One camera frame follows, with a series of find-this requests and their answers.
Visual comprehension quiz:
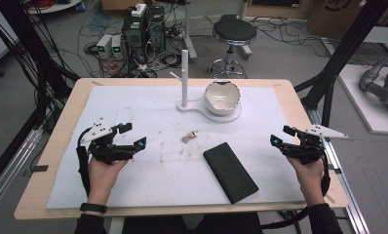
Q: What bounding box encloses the black metal frame strut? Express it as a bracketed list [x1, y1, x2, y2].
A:
[293, 0, 388, 129]

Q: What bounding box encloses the black computer tower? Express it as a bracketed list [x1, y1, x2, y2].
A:
[121, 4, 167, 65]

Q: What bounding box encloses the person's right hand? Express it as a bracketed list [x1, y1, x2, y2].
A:
[285, 155, 327, 208]

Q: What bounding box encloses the aluminium rail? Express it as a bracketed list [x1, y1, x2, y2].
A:
[304, 106, 372, 234]
[0, 126, 44, 216]

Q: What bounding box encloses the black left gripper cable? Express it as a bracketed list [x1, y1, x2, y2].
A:
[76, 128, 93, 197]

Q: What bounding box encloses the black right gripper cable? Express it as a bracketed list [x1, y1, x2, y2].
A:
[260, 153, 332, 230]

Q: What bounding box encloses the wooden table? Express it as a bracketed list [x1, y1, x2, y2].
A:
[14, 77, 350, 221]

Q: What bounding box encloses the black round stool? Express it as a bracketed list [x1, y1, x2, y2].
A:
[208, 19, 258, 79]

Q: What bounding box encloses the grey power supply unit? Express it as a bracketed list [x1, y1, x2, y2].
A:
[110, 33, 125, 60]
[96, 33, 114, 60]

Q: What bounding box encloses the tangle of floor cables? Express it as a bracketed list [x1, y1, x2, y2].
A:
[77, 6, 196, 79]

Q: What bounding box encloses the black frame with cables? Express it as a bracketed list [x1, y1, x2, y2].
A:
[0, 0, 81, 135]

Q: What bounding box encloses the white floor stand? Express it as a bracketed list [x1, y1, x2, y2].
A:
[180, 0, 199, 63]

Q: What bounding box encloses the white chipped bowl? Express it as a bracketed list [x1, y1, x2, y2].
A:
[203, 80, 242, 117]

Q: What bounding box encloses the white power strip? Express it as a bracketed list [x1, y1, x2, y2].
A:
[131, 2, 148, 19]

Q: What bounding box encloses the white table mat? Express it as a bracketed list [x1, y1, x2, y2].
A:
[45, 84, 307, 211]

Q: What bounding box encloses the white floor board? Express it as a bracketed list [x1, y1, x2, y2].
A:
[337, 63, 388, 137]

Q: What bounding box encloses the white post stand with base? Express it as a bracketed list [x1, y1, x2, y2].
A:
[169, 49, 243, 125]

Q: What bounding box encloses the black wristband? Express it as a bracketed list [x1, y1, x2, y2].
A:
[79, 202, 109, 215]

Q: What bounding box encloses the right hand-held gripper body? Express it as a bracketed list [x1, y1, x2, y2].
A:
[279, 124, 349, 166]

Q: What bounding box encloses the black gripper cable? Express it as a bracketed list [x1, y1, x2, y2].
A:
[260, 153, 332, 230]
[76, 128, 93, 197]

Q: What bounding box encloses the person's left hand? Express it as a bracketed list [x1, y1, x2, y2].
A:
[87, 157, 129, 206]

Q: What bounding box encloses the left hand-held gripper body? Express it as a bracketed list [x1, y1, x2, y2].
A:
[78, 117, 136, 166]

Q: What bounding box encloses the cardboard box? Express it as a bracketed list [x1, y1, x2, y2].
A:
[306, 0, 388, 42]

